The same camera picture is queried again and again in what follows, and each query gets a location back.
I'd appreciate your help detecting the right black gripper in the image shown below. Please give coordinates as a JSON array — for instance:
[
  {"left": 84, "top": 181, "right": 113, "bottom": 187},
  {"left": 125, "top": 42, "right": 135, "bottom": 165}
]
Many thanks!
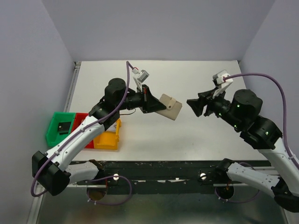
[{"left": 186, "top": 85, "right": 242, "bottom": 129}]

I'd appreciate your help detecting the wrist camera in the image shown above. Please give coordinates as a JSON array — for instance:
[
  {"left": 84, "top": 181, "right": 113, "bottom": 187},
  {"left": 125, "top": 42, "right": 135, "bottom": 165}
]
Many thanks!
[
  {"left": 212, "top": 70, "right": 233, "bottom": 96},
  {"left": 132, "top": 68, "right": 149, "bottom": 85}
]

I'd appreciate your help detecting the beige card holder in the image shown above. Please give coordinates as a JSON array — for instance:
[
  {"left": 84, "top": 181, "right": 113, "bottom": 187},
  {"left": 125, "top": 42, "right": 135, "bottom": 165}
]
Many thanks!
[{"left": 156, "top": 94, "right": 183, "bottom": 120}]

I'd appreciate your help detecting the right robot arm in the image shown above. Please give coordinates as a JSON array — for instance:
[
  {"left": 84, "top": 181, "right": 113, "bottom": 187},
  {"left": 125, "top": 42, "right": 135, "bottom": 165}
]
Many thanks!
[{"left": 187, "top": 89, "right": 299, "bottom": 213}]

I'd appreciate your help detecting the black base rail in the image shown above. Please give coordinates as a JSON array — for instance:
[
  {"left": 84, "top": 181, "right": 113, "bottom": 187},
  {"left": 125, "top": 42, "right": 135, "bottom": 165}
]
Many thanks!
[{"left": 77, "top": 159, "right": 246, "bottom": 196}]

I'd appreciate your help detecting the black card in green bin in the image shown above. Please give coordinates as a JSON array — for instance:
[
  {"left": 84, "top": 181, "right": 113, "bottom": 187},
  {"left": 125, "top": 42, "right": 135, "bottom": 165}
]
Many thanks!
[{"left": 57, "top": 121, "right": 71, "bottom": 135}]

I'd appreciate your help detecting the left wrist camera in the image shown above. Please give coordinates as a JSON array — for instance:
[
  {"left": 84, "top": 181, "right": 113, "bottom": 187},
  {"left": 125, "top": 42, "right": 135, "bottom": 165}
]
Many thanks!
[{"left": 132, "top": 68, "right": 149, "bottom": 85}]

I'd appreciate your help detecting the yellow plastic bin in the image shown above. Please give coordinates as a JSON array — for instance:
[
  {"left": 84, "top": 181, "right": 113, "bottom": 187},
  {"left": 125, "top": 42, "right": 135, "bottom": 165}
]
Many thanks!
[{"left": 93, "top": 119, "right": 121, "bottom": 150}]

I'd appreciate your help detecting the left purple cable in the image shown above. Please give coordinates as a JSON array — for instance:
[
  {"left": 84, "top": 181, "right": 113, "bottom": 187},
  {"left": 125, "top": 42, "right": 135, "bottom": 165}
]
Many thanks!
[{"left": 30, "top": 61, "right": 141, "bottom": 206}]

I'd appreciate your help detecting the red plastic bin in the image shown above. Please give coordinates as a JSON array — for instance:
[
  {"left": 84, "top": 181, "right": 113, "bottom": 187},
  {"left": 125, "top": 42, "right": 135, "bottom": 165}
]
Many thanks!
[{"left": 71, "top": 113, "right": 94, "bottom": 149}]

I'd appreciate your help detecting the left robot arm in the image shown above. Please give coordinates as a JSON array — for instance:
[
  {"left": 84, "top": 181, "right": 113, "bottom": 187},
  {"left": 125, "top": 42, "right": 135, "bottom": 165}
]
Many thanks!
[{"left": 32, "top": 78, "right": 166, "bottom": 196}]

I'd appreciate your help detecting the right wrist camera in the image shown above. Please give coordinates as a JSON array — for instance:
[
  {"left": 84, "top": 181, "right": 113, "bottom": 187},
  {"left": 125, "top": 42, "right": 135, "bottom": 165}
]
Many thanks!
[{"left": 212, "top": 70, "right": 233, "bottom": 96}]

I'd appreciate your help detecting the white card in yellow bin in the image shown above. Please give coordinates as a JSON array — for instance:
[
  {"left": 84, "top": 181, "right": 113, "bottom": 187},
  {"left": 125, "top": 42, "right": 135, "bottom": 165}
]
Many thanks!
[{"left": 109, "top": 123, "right": 117, "bottom": 132}]

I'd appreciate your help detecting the aluminium side rail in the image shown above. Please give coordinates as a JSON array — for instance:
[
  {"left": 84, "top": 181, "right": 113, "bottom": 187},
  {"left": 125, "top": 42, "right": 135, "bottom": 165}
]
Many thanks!
[{"left": 64, "top": 62, "right": 82, "bottom": 112}]

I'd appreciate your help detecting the green plastic bin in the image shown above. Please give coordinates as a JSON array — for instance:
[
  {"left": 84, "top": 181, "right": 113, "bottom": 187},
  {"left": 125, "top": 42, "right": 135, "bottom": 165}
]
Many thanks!
[{"left": 45, "top": 112, "right": 76, "bottom": 147}]

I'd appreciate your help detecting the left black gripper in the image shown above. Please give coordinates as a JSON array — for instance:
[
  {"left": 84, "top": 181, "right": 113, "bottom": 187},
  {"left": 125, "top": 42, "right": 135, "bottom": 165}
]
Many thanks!
[{"left": 116, "top": 85, "right": 166, "bottom": 113}]

